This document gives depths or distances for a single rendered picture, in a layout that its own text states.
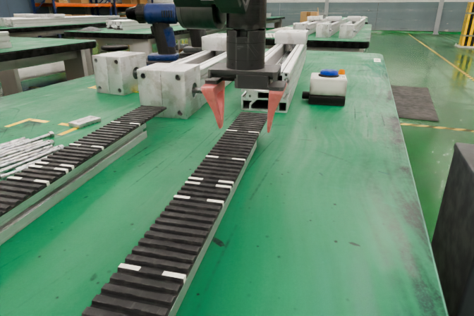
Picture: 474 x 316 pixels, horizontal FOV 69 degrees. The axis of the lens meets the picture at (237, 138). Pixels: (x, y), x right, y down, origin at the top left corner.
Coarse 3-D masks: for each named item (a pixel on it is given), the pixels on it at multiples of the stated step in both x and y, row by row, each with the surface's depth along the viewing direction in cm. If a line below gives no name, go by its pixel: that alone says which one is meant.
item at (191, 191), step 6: (186, 186) 36; (192, 186) 36; (180, 192) 35; (186, 192) 35; (192, 192) 35; (198, 192) 35; (204, 192) 35; (210, 192) 35; (216, 192) 35; (222, 192) 35; (228, 192) 35; (210, 198) 34; (216, 198) 34; (222, 198) 34
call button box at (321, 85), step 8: (312, 80) 77; (320, 80) 76; (328, 80) 76; (336, 80) 75; (344, 80) 75; (312, 88) 77; (320, 88) 77; (328, 88) 76; (336, 88) 76; (344, 88) 76; (304, 96) 81; (312, 96) 78; (320, 96) 78; (328, 96) 77; (336, 96) 77; (344, 96) 76; (320, 104) 78; (328, 104) 78; (336, 104) 77; (344, 104) 77
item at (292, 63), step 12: (276, 48) 110; (300, 48) 110; (276, 60) 107; (288, 60) 85; (300, 60) 107; (288, 72) 70; (300, 72) 113; (288, 84) 70; (252, 96) 73; (264, 96) 74; (288, 96) 73; (252, 108) 74; (264, 108) 74; (276, 108) 74
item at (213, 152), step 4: (212, 152) 44; (216, 152) 44; (220, 152) 44; (224, 152) 44; (228, 152) 44; (232, 152) 44; (236, 152) 44; (240, 152) 44; (244, 152) 44; (220, 156) 43; (224, 156) 43; (228, 156) 43; (232, 156) 43; (236, 156) 43; (240, 156) 43; (244, 156) 43
